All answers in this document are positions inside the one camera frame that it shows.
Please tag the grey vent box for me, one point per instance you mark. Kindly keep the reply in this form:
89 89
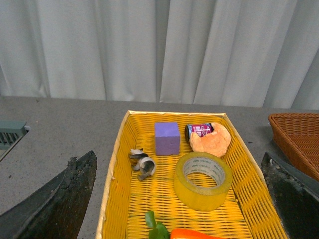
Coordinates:
11 132

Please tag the yellow woven basket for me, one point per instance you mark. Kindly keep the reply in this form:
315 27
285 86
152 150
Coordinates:
247 213

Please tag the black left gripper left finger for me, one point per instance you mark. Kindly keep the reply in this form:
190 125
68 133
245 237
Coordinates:
57 209

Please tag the purple foam cube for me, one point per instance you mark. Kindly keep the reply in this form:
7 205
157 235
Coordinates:
167 138

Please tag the orange toy carrot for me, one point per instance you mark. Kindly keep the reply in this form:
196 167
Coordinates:
159 231

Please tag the magenta small can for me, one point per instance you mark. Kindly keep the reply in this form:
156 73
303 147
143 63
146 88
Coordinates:
200 129

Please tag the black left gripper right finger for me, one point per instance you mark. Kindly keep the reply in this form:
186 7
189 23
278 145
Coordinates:
295 196

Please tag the white curtain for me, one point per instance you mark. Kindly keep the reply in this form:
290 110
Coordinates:
253 53

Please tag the orange plush croissant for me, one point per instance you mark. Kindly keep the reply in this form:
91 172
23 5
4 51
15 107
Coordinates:
215 142

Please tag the yellow packing tape roll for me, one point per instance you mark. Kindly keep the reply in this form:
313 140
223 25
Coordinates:
198 197

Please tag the brown wicker basket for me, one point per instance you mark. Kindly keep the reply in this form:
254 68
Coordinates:
297 135

